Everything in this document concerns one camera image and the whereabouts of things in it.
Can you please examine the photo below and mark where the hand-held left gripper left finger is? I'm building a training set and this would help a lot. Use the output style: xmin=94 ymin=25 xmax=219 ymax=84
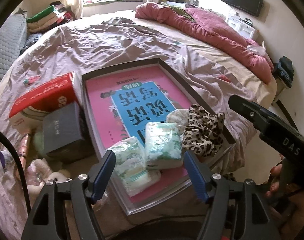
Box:
xmin=22 ymin=150 xmax=116 ymax=240

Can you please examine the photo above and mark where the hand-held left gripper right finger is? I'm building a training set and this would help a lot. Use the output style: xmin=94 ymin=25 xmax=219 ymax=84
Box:
xmin=184 ymin=151 xmax=281 ymax=240

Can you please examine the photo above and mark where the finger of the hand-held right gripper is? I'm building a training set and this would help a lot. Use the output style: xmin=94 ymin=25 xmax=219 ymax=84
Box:
xmin=229 ymin=94 xmax=270 ymax=132

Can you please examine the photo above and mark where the green patterned tissue pack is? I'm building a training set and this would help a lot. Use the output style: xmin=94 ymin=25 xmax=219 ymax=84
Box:
xmin=109 ymin=136 xmax=161 ymax=197
xmin=144 ymin=122 xmax=184 ymax=169

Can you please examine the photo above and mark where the leopard print scrunchie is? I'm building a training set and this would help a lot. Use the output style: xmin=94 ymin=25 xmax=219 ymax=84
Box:
xmin=182 ymin=104 xmax=226 ymax=158

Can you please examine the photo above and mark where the shallow dark cardboard box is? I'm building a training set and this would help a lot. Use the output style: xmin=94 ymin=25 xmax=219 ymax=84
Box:
xmin=81 ymin=58 xmax=236 ymax=217

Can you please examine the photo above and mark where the white plush toy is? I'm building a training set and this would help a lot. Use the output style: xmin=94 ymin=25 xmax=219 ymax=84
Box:
xmin=25 ymin=157 xmax=72 ymax=193

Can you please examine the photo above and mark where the white lace cloth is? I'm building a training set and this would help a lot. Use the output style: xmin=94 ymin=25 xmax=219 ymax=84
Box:
xmin=166 ymin=109 xmax=189 ymax=133

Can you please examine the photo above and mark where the pale green soft packet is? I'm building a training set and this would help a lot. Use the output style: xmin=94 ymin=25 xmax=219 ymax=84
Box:
xmin=33 ymin=131 xmax=46 ymax=155

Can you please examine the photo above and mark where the person's right hand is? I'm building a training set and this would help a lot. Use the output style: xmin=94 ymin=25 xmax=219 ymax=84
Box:
xmin=266 ymin=161 xmax=283 ymax=199

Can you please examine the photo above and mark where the black bag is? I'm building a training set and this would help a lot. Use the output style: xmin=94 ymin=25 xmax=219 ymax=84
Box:
xmin=272 ymin=56 xmax=295 ymax=89

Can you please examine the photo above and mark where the dark grey box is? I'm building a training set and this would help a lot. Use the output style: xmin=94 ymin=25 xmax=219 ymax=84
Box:
xmin=42 ymin=102 xmax=88 ymax=155

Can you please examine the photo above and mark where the clear plastic bag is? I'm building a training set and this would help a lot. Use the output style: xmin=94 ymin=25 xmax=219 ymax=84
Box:
xmin=246 ymin=42 xmax=266 ymax=55

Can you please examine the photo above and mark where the pink shiny packet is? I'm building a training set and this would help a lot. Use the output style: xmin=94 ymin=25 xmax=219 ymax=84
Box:
xmin=18 ymin=134 xmax=32 ymax=164

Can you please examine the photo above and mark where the white cabinet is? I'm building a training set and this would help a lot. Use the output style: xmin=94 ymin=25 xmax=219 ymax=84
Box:
xmin=226 ymin=9 xmax=258 ymax=39

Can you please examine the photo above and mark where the pink and blue book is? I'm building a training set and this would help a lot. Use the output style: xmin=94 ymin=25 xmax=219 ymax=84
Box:
xmin=85 ymin=65 xmax=217 ymax=204

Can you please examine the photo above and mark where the pink quilt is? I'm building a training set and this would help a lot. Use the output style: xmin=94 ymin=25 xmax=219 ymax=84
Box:
xmin=135 ymin=2 xmax=274 ymax=84

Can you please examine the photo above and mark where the red and white box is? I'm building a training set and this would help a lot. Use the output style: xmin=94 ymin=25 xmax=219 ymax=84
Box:
xmin=9 ymin=72 xmax=80 ymax=134

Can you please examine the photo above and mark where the green cloth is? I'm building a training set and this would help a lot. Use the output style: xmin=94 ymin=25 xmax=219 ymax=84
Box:
xmin=164 ymin=4 xmax=195 ymax=22

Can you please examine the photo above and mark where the mauve wrinkled bedsheet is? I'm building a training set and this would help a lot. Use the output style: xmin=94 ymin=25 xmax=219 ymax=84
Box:
xmin=0 ymin=10 xmax=278 ymax=230

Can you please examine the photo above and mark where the dark patterned cloth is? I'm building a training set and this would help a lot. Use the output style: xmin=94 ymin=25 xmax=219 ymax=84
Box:
xmin=20 ymin=32 xmax=43 ymax=55

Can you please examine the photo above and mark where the grey quilted headboard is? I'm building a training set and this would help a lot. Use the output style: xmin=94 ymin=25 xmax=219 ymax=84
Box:
xmin=0 ymin=14 xmax=28 ymax=98

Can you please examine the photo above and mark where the stack of folded clothes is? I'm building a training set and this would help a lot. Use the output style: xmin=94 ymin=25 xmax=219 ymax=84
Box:
xmin=26 ymin=2 xmax=77 ymax=33

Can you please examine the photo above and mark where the black cable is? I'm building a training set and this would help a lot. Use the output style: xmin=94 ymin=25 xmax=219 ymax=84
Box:
xmin=0 ymin=125 xmax=32 ymax=210

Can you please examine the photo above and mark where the black wall television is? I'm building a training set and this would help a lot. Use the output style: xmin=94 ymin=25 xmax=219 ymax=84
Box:
xmin=221 ymin=0 xmax=264 ymax=17

